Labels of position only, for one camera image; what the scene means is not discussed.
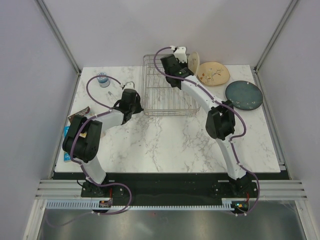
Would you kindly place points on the small blue-lidded jar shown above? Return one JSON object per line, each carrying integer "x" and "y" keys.
{"x": 103, "y": 79}

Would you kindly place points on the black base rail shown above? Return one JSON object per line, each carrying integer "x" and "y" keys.
{"x": 167, "y": 189}

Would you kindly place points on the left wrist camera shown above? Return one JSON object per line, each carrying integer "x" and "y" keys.
{"x": 129, "y": 85}

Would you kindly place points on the dark teal plate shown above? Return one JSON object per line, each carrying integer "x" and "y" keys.
{"x": 244, "y": 95}

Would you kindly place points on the cream plate with blue bird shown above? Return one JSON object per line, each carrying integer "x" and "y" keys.
{"x": 213, "y": 74}

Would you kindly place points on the metal wire dish rack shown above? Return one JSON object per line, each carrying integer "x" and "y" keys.
{"x": 158, "y": 98}

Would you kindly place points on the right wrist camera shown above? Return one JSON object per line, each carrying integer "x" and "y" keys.
{"x": 180, "y": 53}

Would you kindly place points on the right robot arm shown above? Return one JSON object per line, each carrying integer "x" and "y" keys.
{"x": 220, "y": 120}

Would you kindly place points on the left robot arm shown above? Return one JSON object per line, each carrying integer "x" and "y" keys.
{"x": 82, "y": 140}

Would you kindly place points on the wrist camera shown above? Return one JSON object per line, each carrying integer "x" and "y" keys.
{"x": 180, "y": 53}
{"x": 129, "y": 85}

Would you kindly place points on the white cable duct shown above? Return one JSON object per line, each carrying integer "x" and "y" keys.
{"x": 76, "y": 204}

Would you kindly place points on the blue and cream plate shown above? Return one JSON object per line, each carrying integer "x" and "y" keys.
{"x": 193, "y": 62}

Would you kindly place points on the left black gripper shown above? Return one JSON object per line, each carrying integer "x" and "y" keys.
{"x": 139, "y": 109}

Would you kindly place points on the brown and yellow book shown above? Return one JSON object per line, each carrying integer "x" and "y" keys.
{"x": 82, "y": 112}

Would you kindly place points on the aluminium frame profile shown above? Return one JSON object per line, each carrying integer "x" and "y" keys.
{"x": 58, "y": 35}

